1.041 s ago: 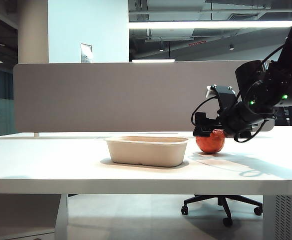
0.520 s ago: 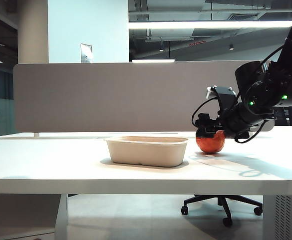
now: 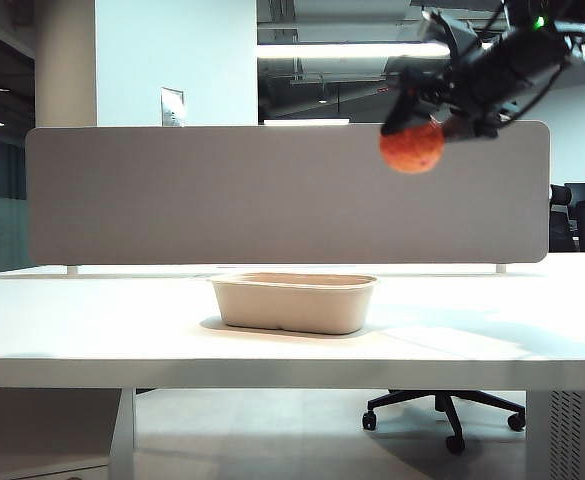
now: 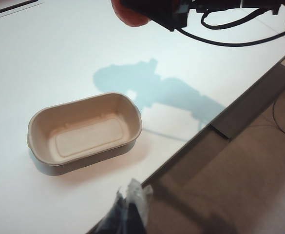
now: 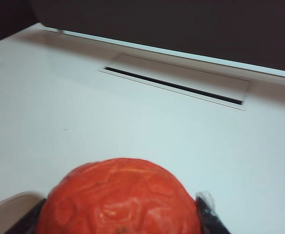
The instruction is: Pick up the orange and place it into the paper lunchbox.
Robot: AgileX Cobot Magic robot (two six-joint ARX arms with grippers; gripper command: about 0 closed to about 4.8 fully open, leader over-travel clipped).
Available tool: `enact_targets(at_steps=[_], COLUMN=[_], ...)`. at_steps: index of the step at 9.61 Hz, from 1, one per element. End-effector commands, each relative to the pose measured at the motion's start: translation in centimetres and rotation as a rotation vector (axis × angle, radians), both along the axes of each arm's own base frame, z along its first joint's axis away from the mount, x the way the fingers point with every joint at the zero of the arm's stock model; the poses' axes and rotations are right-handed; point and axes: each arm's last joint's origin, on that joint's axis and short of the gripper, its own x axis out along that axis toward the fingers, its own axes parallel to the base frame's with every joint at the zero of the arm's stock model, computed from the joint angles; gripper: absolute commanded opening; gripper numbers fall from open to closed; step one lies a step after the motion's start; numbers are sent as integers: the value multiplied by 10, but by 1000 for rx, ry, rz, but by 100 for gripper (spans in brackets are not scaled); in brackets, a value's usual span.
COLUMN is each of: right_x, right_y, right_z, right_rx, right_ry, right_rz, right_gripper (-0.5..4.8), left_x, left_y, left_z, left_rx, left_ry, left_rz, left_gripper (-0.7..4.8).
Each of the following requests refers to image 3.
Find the black office chair with headrest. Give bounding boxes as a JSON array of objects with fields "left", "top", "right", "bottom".
[{"left": 548, "top": 183, "right": 575, "bottom": 254}]

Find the white vented table leg panel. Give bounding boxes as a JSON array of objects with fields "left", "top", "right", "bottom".
[{"left": 524, "top": 389, "right": 585, "bottom": 480}]

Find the right gripper plastic-wrapped finger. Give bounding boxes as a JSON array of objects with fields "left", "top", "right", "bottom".
[{"left": 438, "top": 112, "right": 477, "bottom": 145}]

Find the white slanted table leg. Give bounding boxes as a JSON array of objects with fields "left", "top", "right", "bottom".
[{"left": 105, "top": 388, "right": 138, "bottom": 480}]

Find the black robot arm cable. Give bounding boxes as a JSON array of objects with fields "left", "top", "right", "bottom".
[{"left": 501, "top": 57, "right": 575, "bottom": 124}]

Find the orange fruit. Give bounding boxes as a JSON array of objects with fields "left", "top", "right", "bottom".
[{"left": 378, "top": 121, "right": 446, "bottom": 175}]

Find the silver wall sign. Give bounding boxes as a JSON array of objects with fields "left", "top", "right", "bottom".
[{"left": 160, "top": 86, "right": 187, "bottom": 127}]

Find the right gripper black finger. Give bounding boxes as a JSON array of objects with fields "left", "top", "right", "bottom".
[{"left": 381, "top": 68, "right": 431, "bottom": 136}]

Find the large grey desk partition panel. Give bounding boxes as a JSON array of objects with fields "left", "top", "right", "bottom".
[{"left": 25, "top": 121, "right": 552, "bottom": 267}]

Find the beige paper lunchbox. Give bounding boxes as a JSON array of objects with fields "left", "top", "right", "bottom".
[{"left": 206, "top": 271, "right": 380, "bottom": 337}]

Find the black five-star chair base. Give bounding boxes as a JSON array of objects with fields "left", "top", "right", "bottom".
[{"left": 361, "top": 389, "right": 527, "bottom": 455}]

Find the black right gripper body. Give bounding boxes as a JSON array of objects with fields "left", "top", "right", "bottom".
[{"left": 420, "top": 52, "right": 506, "bottom": 140}]

